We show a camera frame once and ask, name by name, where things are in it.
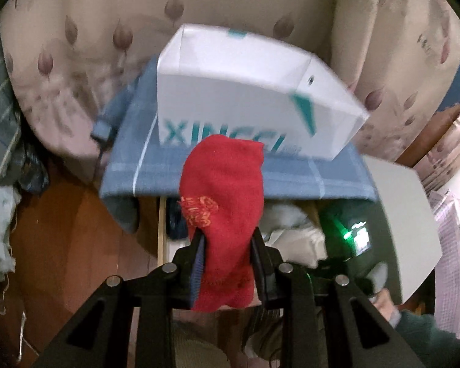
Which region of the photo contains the person's right hand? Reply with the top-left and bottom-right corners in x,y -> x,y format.
372,287 -> 403,330

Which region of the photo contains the person's right forearm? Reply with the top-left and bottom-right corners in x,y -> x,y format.
391,310 -> 460,368

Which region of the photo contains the white crumpled garment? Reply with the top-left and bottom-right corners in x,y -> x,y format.
261,203 -> 315,238

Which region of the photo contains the blue checked cloth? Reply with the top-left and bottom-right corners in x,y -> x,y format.
90,54 -> 379,234

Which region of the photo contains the person's brown trouser leg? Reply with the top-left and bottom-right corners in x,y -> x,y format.
172,307 -> 292,368

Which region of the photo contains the white shoe box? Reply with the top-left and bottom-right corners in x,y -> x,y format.
156,24 -> 370,160

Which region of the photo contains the white lattice basket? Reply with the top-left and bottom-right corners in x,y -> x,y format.
427,188 -> 460,340

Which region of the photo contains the grey plaid quilt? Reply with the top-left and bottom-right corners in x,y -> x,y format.
0,27 -> 21,192

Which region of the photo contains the cream garment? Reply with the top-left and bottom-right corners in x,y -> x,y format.
268,224 -> 328,269

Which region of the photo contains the blue speckled sock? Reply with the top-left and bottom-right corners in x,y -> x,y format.
166,199 -> 190,240

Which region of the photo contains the dark crumpled cloth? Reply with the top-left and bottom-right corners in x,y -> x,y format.
10,140 -> 50,196

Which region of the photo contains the red sock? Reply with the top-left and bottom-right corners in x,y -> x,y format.
179,135 -> 265,312

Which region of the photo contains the grey board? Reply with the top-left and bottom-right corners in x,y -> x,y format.
362,156 -> 443,304

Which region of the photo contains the beige leaf-pattern bedding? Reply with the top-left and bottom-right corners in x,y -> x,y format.
0,0 -> 460,185

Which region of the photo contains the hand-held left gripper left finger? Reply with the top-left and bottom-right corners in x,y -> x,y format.
31,229 -> 208,368

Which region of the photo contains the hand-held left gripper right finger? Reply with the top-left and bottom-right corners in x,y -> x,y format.
249,229 -> 426,368

